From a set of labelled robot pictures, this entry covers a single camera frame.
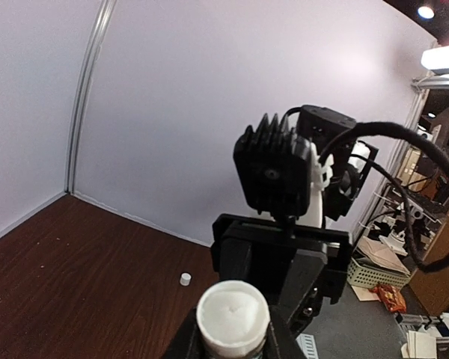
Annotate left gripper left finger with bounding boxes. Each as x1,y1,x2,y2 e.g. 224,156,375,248
164,308,206,359

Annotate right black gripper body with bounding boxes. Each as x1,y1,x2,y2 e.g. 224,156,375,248
211,214,350,337

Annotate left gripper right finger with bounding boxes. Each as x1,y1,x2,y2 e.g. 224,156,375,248
263,306,303,359

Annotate white green glue stick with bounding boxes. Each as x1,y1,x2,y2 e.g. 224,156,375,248
195,280,270,358

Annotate white glue stick cap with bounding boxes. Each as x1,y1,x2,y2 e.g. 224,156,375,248
180,272,192,286

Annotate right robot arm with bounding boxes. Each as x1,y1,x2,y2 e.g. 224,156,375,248
211,105,378,336

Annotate right black cable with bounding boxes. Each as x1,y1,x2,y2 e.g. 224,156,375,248
317,121,449,274

